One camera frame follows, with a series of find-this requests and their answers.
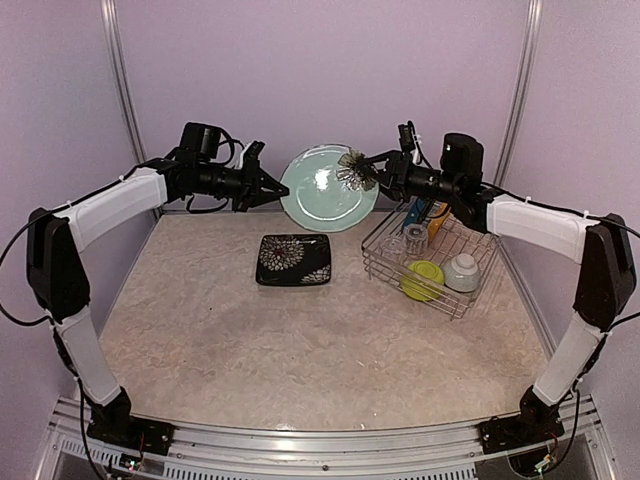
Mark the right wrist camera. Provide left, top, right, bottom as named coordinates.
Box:
left=398, top=120, right=426, bottom=165

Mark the black floral square plate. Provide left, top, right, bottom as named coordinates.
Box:
left=255, top=234, right=332, bottom=287

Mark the blue polka dot plate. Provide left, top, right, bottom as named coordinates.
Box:
left=402, top=198, right=433, bottom=230

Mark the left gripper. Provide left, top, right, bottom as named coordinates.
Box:
left=196, top=155, right=289, bottom=211

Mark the orange polka dot plate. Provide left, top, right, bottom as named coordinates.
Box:
left=427, top=203, right=450, bottom=243

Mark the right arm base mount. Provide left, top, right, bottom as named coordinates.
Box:
left=477, top=415, right=565, bottom=455

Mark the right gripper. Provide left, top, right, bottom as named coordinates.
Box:
left=356, top=149, right=461, bottom=203

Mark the pale green round plate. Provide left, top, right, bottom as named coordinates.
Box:
left=280, top=144, right=379, bottom=233

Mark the aluminium frame post left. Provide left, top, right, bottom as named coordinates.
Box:
left=100, top=0, right=146, bottom=164

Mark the aluminium frame post right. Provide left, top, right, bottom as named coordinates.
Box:
left=493, top=0, right=544, bottom=186

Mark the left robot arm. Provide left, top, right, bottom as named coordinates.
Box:
left=27, top=158, right=289, bottom=445

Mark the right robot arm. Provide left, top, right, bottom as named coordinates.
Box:
left=356, top=150, right=637, bottom=444

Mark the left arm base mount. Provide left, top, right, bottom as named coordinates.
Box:
left=87, top=416, right=175, bottom=456

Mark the white ribbed ceramic bowl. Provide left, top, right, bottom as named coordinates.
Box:
left=442, top=253, right=481, bottom=293

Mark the lime green bowl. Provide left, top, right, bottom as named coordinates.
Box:
left=400, top=260, right=444, bottom=302

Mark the wire dish rack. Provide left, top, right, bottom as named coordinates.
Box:
left=361, top=201, right=497, bottom=319

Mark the clear glass cup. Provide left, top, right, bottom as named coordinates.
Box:
left=377, top=235, right=406, bottom=263
left=403, top=223, right=429, bottom=257

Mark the aluminium frame rail back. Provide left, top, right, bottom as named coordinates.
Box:
left=161, top=204, right=397, bottom=215

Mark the aluminium frame post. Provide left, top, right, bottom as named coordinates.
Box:
left=100, top=0, right=146, bottom=164
left=493, top=0, right=544, bottom=186

